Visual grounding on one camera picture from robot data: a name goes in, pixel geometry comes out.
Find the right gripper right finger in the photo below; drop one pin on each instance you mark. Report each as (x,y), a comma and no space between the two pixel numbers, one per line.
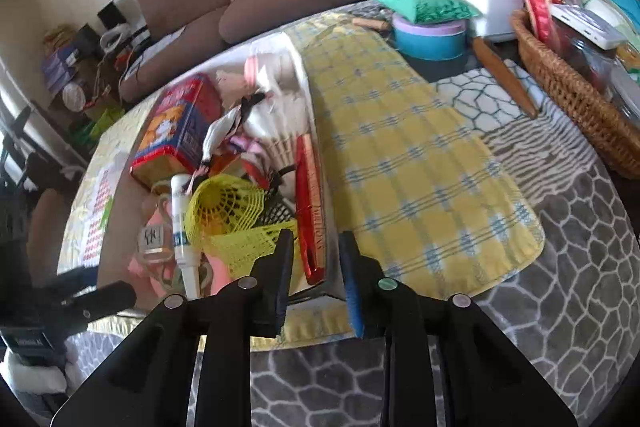
(443,358)

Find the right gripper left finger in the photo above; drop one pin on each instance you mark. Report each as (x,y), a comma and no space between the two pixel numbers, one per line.
(147,379)

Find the white blue tube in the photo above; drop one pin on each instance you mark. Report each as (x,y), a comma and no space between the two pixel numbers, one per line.
(187,258)

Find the pink patterned ribbon bow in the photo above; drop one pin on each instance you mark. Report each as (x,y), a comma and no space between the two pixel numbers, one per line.
(222,129)

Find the white knit gloved left hand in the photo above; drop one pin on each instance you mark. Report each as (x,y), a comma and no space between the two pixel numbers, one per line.
(37,379)

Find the grey patterned table cover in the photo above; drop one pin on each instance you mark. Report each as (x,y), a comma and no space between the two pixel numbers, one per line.
(574,311)

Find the colourful sticker sheet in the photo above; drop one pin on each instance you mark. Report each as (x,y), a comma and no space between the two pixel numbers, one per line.
(99,211)

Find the yellow mesh shuttlecock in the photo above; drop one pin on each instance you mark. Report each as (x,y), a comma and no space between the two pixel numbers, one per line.
(223,204)

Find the yellow plaid table cloth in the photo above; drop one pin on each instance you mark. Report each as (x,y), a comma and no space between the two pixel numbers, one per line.
(421,191)

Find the white cardboard storage box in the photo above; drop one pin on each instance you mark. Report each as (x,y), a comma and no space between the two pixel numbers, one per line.
(224,160)

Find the red yellow snack box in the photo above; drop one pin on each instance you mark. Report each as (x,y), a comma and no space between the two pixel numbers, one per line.
(173,141)

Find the white feather shuttlecock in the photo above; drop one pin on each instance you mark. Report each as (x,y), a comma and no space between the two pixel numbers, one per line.
(276,123)

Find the wicker basket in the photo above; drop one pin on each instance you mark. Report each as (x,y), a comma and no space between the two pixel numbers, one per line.
(614,138)

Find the blue purple round tin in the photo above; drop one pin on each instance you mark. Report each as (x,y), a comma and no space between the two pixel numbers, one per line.
(435,43)

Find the green pouch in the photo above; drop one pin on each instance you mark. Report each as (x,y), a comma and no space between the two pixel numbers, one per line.
(427,12)

